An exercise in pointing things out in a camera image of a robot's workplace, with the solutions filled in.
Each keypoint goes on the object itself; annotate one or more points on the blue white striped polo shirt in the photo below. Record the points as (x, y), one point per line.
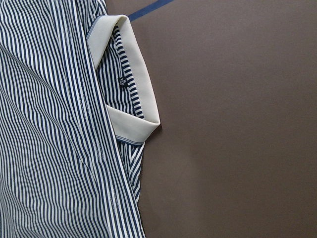
(76, 107)

